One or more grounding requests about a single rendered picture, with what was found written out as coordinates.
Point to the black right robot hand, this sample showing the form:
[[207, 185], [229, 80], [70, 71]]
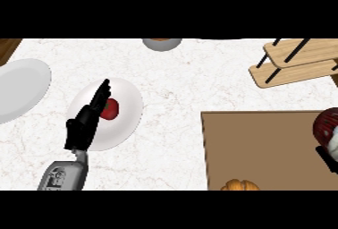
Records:
[[331, 162]]

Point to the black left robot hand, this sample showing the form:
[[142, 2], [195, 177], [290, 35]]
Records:
[[81, 131]]

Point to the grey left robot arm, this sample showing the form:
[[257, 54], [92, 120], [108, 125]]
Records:
[[61, 176]]

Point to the red-wrapped cupcake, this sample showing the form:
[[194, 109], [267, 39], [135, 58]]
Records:
[[325, 125]]

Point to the brown tray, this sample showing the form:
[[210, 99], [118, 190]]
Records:
[[264, 149]]

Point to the wooden tiered shelf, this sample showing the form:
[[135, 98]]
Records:
[[303, 62]]

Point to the white oval plate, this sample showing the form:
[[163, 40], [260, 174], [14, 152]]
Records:
[[121, 125]]

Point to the red tomato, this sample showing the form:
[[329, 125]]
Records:
[[111, 110]]

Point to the white round plate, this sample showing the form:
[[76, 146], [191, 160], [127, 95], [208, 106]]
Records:
[[19, 86]]

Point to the orange croissant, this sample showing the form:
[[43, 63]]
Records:
[[239, 185]]

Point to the brown wooden furniture corner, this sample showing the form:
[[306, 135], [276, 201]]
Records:
[[6, 47]]

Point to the grey bowl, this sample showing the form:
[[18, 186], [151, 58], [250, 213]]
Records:
[[161, 44]]

